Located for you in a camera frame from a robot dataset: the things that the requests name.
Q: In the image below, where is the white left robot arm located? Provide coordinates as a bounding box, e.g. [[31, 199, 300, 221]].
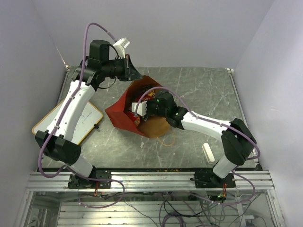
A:
[[35, 38, 142, 188]]

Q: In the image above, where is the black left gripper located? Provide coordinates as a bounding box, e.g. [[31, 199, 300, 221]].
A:
[[102, 54, 143, 82]]

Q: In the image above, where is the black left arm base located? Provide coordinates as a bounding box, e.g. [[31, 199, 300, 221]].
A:
[[68, 166, 111, 189]]

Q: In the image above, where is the small whiteboard yellow frame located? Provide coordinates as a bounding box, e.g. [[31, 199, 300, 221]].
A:
[[32, 101, 103, 145]]

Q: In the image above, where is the red brown paper bag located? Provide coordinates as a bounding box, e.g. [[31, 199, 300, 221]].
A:
[[105, 76, 171, 140]]

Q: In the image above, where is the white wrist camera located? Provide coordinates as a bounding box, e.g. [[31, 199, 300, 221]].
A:
[[131, 101, 147, 116], [113, 37, 130, 58]]

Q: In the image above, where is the red cookie snack bag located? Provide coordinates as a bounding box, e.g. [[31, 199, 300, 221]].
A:
[[125, 90, 155, 126]]

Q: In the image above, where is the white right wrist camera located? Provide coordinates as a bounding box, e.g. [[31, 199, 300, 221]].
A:
[[131, 101, 147, 116]]

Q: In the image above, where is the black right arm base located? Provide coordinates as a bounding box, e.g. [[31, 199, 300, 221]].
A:
[[190, 168, 236, 188]]

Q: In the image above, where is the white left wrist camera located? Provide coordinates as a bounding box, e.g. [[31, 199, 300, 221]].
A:
[[113, 37, 130, 58]]

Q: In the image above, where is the aluminium frame rail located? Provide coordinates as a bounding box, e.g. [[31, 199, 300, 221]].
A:
[[26, 171, 275, 192]]

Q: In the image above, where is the white eraser block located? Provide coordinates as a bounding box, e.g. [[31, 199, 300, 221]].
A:
[[202, 143, 215, 164]]

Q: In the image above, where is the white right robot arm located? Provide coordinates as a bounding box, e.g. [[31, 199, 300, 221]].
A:
[[138, 90, 257, 187]]

